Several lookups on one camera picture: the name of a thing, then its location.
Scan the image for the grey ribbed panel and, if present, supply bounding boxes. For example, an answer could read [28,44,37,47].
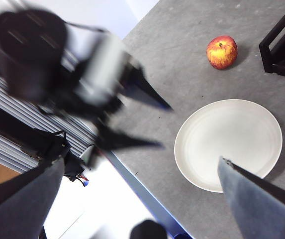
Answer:
[0,72,97,174]

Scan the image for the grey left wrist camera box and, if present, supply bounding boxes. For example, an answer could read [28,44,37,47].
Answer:
[79,33,125,107]

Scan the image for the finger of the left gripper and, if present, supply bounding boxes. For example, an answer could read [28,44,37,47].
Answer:
[122,67,174,112]
[95,124,164,150]

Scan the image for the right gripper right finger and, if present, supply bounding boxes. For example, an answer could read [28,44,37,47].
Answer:
[218,156,285,239]

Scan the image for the pale yellow plate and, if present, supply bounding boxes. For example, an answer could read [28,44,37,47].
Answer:
[174,99,283,193]

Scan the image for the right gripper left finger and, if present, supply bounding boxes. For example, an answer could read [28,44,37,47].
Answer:
[0,157,65,239]

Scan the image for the black connector with red wires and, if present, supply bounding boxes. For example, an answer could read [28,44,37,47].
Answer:
[64,151,90,188]

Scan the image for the red yellow apple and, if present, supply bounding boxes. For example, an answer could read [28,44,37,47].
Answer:
[206,35,238,70]

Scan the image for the black frame bar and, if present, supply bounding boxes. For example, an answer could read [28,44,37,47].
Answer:
[0,98,71,160]

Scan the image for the black plate rack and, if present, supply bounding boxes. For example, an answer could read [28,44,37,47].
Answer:
[258,5,285,80]

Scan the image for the black round object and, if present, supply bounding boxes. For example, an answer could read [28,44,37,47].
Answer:
[130,219,168,239]

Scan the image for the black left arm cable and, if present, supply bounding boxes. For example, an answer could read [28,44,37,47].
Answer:
[66,21,108,33]

